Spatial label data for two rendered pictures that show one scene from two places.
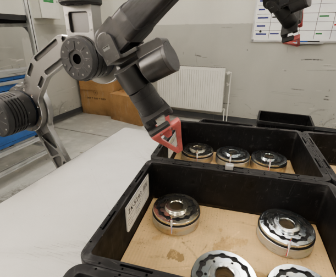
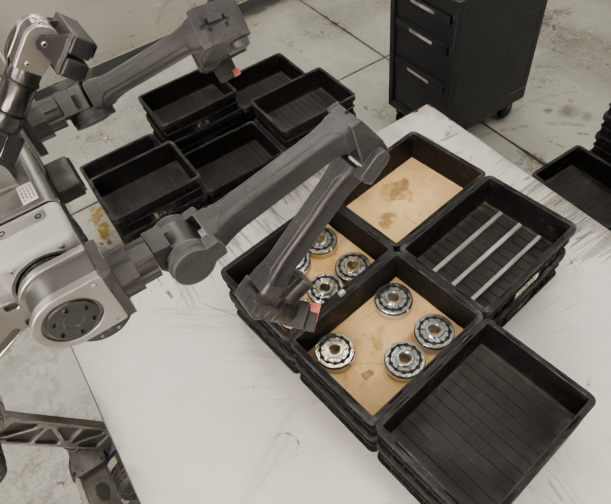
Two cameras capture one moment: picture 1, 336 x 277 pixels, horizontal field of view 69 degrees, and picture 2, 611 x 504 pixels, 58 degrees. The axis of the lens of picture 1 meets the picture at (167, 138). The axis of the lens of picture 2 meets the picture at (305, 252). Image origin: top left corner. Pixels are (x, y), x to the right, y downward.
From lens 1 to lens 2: 1.06 m
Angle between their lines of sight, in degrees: 47
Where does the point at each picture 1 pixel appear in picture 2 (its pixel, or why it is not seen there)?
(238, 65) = not seen: outside the picture
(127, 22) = (279, 288)
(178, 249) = (364, 369)
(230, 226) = (365, 326)
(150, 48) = (293, 286)
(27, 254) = (254, 490)
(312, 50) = not seen: outside the picture
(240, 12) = not seen: outside the picture
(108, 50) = (268, 314)
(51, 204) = (192, 456)
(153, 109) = (296, 312)
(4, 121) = not seen: outside the picture
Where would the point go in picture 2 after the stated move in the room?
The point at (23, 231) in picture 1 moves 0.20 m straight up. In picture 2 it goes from (218, 491) to (198, 467)
